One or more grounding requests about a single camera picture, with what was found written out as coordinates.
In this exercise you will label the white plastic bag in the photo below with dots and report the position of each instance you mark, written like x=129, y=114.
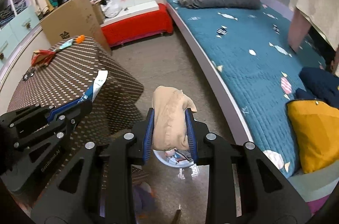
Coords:
x=111, y=9

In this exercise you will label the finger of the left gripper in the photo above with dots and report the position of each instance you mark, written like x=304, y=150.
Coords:
x=67, y=106
x=67, y=120

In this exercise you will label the blue quilted bed cover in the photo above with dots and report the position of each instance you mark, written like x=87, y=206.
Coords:
x=252, y=71

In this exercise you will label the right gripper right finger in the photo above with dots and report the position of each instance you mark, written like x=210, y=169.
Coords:
x=244, y=186

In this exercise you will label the brown dotted tablecloth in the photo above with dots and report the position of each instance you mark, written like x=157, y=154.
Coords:
x=67, y=78

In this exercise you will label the yellow pillow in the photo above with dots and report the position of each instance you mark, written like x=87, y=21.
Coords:
x=315, y=124

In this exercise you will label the large cardboard box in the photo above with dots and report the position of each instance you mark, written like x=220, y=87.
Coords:
x=73, y=18

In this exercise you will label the black wrapper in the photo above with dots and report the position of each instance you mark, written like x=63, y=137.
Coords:
x=30, y=73

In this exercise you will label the orange round object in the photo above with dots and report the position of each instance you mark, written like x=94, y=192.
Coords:
x=80, y=39

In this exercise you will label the red and brown paper bag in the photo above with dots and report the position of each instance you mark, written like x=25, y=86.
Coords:
x=42, y=57

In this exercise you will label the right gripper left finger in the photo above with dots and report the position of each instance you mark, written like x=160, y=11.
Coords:
x=95, y=186

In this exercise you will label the white blue wrapper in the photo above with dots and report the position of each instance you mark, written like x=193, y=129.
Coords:
x=93, y=90

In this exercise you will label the white trash bin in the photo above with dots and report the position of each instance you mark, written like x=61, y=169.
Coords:
x=175, y=158

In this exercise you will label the dark blue cushion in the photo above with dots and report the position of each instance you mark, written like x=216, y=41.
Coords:
x=319, y=84

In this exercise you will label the beige paper bag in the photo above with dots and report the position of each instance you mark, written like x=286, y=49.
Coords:
x=170, y=129

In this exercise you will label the white cabinet with drawers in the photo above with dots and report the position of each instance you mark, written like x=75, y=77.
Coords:
x=18, y=21

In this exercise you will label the teal tube wrapper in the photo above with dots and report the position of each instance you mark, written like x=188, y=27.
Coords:
x=66, y=44

